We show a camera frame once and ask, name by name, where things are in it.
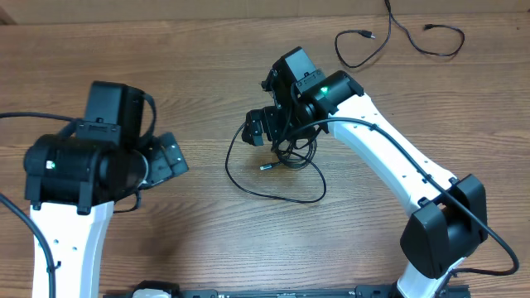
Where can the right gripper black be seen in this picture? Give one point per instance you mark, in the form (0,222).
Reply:
(257,129)

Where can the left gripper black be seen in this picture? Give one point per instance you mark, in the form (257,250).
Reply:
(157,167)

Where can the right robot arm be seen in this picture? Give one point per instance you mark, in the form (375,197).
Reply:
(445,214)

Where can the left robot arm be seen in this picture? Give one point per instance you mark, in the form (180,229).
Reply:
(76,176)

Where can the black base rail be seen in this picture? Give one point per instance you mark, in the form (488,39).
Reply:
(167,289)

